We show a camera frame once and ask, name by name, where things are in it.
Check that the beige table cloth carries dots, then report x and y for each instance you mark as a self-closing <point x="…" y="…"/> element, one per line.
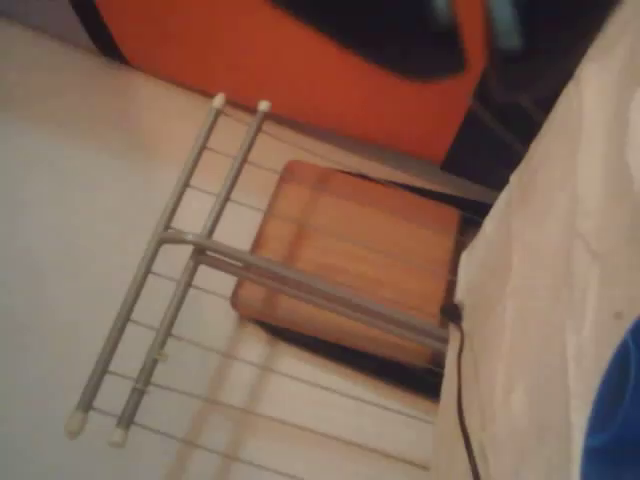
<point x="540" y="300"/>

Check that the blue object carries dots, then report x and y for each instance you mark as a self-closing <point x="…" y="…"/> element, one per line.
<point x="620" y="415"/>

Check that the grey metal drying rack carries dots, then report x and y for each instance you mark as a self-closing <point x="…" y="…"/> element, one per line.
<point x="175" y="236"/>

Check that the wooden board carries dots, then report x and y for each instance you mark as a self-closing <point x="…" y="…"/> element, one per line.
<point x="360" y="240"/>

